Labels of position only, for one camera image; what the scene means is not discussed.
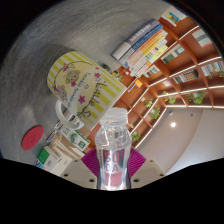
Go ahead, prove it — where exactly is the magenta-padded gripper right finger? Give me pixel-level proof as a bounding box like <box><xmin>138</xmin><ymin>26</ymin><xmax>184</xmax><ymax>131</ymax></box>
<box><xmin>128</xmin><ymin>147</ymin><xmax>167</xmax><ymax>189</ymax></box>

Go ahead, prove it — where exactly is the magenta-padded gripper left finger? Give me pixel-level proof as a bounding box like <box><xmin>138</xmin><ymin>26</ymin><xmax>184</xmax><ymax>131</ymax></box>
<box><xmin>59</xmin><ymin>147</ymin><xmax>100</xmax><ymax>190</ymax></box>

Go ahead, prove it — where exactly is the clear bottle with pink label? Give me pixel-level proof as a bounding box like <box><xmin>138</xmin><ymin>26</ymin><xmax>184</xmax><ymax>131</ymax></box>
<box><xmin>94</xmin><ymin>107</ymin><xmax>133</xmax><ymax>191</ymax></box>

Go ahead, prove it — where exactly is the green and white box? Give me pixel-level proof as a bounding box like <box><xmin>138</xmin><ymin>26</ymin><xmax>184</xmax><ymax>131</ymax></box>
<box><xmin>35</xmin><ymin>144</ymin><xmax>73</xmax><ymax>176</ymax></box>

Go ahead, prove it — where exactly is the tall white green carton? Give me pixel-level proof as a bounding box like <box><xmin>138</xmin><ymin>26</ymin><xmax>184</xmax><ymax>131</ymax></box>
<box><xmin>58</xmin><ymin>123</ymin><xmax>91</xmax><ymax>152</ymax></box>

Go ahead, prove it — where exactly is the flat round red coaster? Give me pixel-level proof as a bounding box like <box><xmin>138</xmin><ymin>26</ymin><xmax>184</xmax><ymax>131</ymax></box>
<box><xmin>21</xmin><ymin>125</ymin><xmax>45</xmax><ymax>151</ymax></box>

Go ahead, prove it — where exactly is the yellow striped white mug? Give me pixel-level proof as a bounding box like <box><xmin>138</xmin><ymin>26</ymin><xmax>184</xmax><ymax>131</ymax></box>
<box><xmin>46</xmin><ymin>50</ymin><xmax>128</xmax><ymax>131</ymax></box>

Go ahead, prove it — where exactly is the wooden shelf unit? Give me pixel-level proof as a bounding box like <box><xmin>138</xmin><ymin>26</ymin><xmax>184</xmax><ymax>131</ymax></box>
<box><xmin>83</xmin><ymin>4</ymin><xmax>224</xmax><ymax>151</ymax></box>

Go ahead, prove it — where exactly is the stack of colourful books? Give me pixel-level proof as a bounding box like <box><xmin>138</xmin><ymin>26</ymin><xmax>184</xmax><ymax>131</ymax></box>
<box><xmin>111</xmin><ymin>18</ymin><xmax>169</xmax><ymax>78</ymax></box>

